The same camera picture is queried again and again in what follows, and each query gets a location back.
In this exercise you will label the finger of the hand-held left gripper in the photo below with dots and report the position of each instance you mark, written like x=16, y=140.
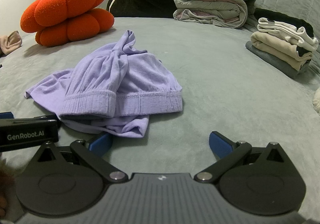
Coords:
x=6, y=115
x=53, y=117

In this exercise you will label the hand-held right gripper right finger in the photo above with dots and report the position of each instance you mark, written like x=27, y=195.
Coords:
x=220, y=145

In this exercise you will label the person's left hand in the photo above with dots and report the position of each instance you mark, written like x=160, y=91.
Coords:
x=6, y=174

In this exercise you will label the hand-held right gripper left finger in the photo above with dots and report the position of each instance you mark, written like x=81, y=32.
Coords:
x=101, y=142

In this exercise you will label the lavender knit garment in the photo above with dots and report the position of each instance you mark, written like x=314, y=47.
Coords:
x=137, y=76

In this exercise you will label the orange pumpkin plush pillow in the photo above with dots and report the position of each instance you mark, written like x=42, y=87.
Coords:
x=67, y=9

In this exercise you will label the folded grey pink quilt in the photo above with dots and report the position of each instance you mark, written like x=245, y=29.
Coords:
x=212, y=6

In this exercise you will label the crumpled beige cloth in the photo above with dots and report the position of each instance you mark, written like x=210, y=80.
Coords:
x=11, y=43

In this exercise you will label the beige folded garment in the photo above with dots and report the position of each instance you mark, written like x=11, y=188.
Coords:
x=270, y=44

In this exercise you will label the black folded garment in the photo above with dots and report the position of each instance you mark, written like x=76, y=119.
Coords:
x=282, y=15
x=302, y=51

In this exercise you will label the white fluffy plush toy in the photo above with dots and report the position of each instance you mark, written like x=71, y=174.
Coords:
x=317, y=101

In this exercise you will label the grey bed sheet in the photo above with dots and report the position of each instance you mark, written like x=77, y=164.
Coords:
x=200, y=76

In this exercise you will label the grey folded garment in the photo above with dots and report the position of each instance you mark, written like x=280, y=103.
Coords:
x=275, y=64

